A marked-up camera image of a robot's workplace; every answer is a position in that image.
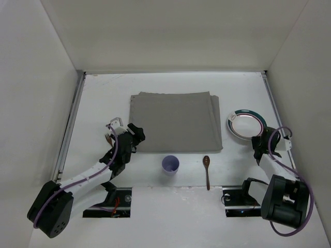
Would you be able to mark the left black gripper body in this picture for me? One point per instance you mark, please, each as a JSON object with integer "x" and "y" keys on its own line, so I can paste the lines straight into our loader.
{"x": 132, "y": 139}

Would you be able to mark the grey cloth placemat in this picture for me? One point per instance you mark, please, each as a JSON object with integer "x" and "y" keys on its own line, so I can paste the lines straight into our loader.
{"x": 177, "y": 123}

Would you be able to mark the right aluminium table rail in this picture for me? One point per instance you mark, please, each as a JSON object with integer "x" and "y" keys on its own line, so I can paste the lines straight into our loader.
{"x": 282, "y": 129}

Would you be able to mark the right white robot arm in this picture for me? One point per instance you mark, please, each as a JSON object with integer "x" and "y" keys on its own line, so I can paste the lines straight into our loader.
{"x": 287, "y": 198}

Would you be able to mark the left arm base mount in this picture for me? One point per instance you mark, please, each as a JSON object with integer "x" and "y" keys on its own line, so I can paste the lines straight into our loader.
{"x": 117, "y": 204}

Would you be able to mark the white plate green rim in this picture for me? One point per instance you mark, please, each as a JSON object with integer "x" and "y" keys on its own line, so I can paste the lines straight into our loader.
{"x": 246, "y": 124}

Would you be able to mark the aluminium table rail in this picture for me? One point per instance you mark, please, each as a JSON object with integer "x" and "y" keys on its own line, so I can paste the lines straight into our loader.
{"x": 62, "y": 155}
{"x": 282, "y": 129}

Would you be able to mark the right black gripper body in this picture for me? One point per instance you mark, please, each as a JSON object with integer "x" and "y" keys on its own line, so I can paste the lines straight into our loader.
{"x": 262, "y": 143}

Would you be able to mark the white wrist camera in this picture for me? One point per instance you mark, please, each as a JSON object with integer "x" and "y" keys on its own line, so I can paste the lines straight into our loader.
{"x": 285, "y": 143}
{"x": 116, "y": 126}

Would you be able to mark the lavender plastic cup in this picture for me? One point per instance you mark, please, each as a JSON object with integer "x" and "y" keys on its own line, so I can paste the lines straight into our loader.
{"x": 170, "y": 165}

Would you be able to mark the brown wooden spoon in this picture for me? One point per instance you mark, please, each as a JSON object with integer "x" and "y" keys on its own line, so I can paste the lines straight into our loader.
{"x": 206, "y": 163}

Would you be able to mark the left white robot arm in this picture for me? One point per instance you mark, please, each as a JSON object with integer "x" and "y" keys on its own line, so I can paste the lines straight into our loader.
{"x": 57, "y": 203}

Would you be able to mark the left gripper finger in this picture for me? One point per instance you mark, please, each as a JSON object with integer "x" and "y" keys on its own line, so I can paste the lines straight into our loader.
{"x": 131, "y": 127}
{"x": 139, "y": 134}

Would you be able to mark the left aluminium table rail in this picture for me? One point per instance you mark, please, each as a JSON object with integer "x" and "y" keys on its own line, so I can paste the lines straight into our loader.
{"x": 62, "y": 155}

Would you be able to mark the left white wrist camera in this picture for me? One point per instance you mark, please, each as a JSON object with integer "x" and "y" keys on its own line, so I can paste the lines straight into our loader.
{"x": 116, "y": 126}

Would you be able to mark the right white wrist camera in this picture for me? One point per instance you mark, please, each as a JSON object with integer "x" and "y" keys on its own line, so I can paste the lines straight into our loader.
{"x": 285, "y": 143}

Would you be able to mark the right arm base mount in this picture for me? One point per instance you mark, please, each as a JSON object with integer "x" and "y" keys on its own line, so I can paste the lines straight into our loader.
{"x": 244, "y": 200}

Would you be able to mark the brown wooden fork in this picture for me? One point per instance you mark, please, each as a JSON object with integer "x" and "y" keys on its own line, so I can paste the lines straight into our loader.
{"x": 109, "y": 139}

